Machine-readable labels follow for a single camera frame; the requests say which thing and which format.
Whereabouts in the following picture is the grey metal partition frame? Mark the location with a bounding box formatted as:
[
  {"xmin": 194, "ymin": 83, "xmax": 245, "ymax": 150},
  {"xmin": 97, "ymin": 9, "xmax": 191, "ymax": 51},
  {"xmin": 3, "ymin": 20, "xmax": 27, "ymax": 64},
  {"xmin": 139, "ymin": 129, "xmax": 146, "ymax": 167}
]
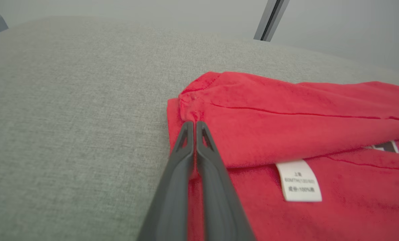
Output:
[{"xmin": 253, "ymin": 0, "xmax": 291, "ymax": 42}]

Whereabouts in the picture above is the red and white shirt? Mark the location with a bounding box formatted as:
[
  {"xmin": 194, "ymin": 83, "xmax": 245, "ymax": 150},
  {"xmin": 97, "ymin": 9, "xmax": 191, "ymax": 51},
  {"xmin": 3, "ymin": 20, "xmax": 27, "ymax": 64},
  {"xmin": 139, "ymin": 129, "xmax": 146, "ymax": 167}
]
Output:
[{"xmin": 167, "ymin": 71, "xmax": 399, "ymax": 241}]

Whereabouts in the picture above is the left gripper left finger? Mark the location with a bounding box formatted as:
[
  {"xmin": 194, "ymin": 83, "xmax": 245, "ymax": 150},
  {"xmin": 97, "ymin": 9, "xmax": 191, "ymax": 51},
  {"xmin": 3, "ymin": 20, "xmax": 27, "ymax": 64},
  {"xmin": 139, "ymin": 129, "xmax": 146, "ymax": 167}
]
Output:
[{"xmin": 136, "ymin": 121, "xmax": 196, "ymax": 241}]

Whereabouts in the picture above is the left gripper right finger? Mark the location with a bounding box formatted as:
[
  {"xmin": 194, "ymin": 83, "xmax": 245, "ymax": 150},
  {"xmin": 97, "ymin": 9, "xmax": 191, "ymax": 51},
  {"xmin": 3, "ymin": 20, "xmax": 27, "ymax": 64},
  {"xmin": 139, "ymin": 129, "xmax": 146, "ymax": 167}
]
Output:
[{"xmin": 195, "ymin": 121, "xmax": 257, "ymax": 241}]

